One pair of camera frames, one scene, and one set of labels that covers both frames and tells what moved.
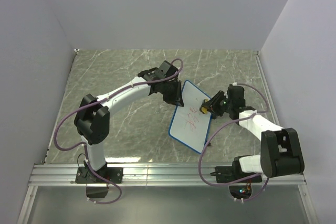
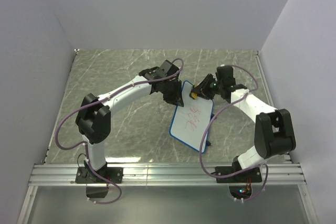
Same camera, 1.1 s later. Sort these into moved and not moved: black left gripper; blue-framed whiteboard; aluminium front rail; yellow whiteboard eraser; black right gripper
Moved: black right gripper; yellow whiteboard eraser
Not moved: aluminium front rail; black left gripper; blue-framed whiteboard
